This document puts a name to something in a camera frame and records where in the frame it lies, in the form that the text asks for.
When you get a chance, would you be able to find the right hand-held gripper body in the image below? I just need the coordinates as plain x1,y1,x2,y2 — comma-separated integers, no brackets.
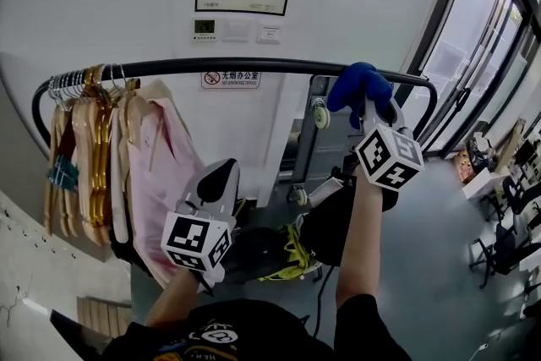
348,113,425,193

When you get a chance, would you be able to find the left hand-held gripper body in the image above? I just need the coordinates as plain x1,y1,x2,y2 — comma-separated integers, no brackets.
160,190,238,284

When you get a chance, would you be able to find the blue cloth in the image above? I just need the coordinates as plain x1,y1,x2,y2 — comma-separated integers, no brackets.
325,62,394,128

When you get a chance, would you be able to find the black coat rack pole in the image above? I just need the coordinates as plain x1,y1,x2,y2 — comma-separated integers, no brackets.
31,57,439,160

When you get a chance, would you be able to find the person's left forearm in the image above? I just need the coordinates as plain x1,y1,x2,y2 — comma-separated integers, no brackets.
145,265,203,329

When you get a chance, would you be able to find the person's right forearm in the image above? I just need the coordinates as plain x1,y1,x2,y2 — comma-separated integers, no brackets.
335,172,385,309

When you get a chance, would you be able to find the pink garment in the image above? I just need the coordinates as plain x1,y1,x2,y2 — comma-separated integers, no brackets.
125,96,209,289

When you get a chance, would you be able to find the grey metal platform cart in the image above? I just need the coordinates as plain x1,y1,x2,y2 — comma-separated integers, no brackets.
287,74,365,205

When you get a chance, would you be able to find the black bag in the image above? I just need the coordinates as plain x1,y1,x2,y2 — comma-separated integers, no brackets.
219,177,360,282

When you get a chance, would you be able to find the white garment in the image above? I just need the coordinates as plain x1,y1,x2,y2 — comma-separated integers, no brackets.
108,118,130,244

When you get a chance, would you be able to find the white desk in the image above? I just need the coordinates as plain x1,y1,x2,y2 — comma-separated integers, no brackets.
462,169,513,200

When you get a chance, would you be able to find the red and white sign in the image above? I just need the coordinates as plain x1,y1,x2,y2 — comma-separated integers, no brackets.
200,70,262,90

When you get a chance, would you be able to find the cream garment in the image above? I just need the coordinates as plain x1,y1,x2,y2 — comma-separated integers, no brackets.
137,79,175,172

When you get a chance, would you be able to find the black framed glass door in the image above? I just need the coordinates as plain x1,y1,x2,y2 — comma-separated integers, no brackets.
403,0,541,160

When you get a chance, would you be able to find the gold metallic hanger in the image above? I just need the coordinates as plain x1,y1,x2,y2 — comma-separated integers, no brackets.
83,65,114,227

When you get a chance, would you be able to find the person's black printed shirt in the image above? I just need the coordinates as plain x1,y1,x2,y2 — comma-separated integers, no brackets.
101,293,413,361

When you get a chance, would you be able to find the wooden slat panel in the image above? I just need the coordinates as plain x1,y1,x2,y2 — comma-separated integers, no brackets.
75,295,133,340

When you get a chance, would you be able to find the wooden board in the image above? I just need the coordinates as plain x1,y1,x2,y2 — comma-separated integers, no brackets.
493,118,527,175

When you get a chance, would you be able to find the row of wooden hangers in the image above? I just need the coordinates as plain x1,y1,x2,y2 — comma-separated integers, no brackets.
43,63,143,249

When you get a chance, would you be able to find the teal tag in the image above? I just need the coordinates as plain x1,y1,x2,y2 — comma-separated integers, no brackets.
46,155,80,192

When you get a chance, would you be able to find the black office chair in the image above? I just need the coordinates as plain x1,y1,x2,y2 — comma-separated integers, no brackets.
467,175,541,289

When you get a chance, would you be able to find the white labelled wall panel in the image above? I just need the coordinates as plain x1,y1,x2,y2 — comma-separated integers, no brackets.
255,22,283,45

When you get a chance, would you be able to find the black floor cable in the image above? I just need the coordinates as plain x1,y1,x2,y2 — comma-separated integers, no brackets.
311,265,340,338

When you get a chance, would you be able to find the white wall switch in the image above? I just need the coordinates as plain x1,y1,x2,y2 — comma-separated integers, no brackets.
221,20,251,42

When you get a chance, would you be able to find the wall thermostat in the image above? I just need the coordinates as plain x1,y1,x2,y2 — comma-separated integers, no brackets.
192,17,218,42

